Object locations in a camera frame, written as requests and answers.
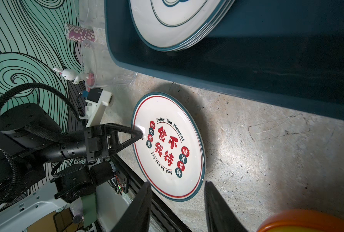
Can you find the orange bowl under stack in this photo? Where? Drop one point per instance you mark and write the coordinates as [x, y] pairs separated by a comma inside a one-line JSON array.
[[299, 220]]

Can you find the enjoy the moment plate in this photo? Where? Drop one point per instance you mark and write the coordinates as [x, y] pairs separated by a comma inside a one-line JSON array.
[[171, 153]]

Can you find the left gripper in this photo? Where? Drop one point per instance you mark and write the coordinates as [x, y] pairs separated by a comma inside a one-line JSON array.
[[92, 143]]

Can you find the pink checkered small cup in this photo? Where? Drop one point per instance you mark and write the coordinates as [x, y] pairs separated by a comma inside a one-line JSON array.
[[78, 34]]

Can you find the clear cup far left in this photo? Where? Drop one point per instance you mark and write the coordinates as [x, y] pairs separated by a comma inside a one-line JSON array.
[[90, 12]]

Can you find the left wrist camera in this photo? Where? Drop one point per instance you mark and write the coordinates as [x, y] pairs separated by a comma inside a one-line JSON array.
[[97, 100]]

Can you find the white rabbit figurine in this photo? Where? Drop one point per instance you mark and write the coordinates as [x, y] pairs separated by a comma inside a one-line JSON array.
[[76, 77]]

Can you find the clear cup near left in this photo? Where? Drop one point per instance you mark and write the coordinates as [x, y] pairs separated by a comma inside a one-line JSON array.
[[100, 68]]

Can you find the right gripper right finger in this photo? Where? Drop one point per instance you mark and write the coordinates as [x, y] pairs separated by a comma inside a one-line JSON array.
[[219, 216]]

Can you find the teal plastic bin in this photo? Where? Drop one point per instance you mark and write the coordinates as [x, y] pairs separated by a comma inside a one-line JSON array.
[[284, 53]]

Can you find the white plate cloud emblem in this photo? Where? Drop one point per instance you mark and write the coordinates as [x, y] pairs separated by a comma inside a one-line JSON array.
[[167, 26]]

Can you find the clear cup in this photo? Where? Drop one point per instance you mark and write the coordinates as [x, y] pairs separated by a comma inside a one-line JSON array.
[[90, 12], [100, 68]]

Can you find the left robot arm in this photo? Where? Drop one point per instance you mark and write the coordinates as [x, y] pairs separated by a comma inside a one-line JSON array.
[[43, 169]]

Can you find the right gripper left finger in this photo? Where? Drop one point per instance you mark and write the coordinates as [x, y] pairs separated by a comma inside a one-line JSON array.
[[137, 216]]

